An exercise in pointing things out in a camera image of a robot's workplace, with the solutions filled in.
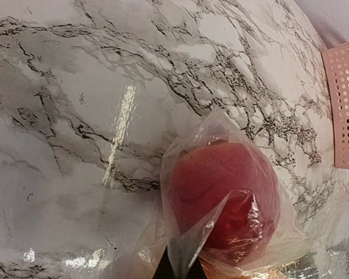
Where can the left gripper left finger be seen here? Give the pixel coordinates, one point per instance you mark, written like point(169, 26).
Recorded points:
point(164, 269)

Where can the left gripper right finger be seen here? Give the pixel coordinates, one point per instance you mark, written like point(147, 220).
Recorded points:
point(196, 271)

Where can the clear zip top bag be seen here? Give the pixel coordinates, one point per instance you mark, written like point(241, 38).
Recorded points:
point(318, 248)

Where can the dark red fake fruit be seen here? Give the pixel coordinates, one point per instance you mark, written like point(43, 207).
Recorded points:
point(203, 177)

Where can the pink perforated plastic basket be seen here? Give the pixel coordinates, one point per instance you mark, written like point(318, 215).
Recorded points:
point(336, 64)

